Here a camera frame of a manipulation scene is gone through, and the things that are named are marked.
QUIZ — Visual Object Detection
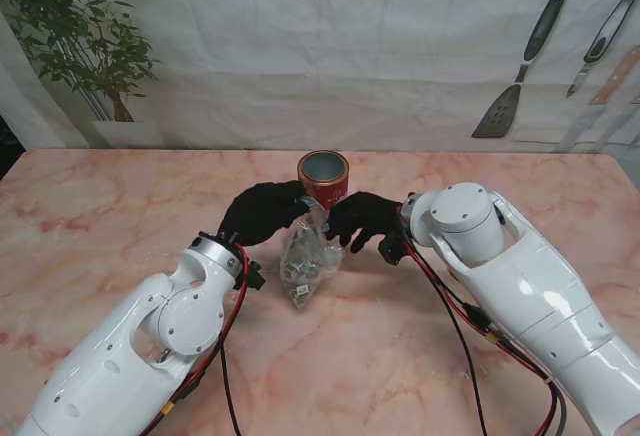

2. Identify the red floral tea canister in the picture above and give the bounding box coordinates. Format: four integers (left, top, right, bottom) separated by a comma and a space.
297, 149, 350, 213

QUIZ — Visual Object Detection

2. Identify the red and black arm cable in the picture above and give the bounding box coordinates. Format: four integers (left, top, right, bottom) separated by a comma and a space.
142, 243, 254, 436
399, 238, 569, 436

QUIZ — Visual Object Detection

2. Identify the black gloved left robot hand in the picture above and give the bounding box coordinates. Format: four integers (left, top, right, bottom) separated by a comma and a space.
217, 180, 320, 248

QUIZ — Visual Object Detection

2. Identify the clear plastic bag of tea bags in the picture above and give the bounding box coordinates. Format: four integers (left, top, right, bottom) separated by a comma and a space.
279, 199, 346, 315

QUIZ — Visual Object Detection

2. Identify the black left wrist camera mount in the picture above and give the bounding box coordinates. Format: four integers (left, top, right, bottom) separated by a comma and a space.
244, 259, 266, 293

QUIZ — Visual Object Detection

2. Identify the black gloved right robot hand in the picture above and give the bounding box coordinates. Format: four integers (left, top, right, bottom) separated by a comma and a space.
324, 192, 405, 255

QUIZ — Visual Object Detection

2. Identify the red and black left arm cable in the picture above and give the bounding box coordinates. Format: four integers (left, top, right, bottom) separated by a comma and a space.
142, 243, 254, 436

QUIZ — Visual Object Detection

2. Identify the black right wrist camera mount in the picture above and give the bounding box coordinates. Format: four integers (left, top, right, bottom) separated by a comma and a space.
378, 228, 412, 266

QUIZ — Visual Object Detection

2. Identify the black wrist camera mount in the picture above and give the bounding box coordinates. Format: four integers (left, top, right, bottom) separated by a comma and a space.
244, 259, 266, 293
378, 228, 412, 266

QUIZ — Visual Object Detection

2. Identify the red and black right arm cable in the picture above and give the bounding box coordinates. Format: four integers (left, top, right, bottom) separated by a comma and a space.
399, 238, 569, 436

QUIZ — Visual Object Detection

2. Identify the white printed backdrop cloth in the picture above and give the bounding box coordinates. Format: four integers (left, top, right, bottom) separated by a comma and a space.
0, 0, 640, 152

